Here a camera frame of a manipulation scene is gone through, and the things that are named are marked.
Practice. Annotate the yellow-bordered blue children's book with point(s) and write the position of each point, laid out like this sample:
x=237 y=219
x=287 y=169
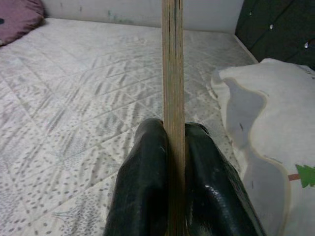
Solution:
x=173 y=73

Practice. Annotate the purple cartoon-print blanket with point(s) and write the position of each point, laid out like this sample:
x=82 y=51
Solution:
x=17 y=22

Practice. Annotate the black tufted headboard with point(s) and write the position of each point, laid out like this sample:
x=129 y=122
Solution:
x=270 y=37

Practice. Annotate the white pillow with tree print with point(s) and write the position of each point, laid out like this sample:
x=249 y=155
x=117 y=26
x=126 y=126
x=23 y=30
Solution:
x=283 y=123

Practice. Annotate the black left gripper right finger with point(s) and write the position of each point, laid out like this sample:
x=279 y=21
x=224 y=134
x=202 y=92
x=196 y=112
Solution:
x=211 y=196

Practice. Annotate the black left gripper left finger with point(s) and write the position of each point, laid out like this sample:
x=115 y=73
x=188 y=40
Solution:
x=142 y=184

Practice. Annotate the white quilted mattress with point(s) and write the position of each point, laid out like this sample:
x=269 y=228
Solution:
x=73 y=110

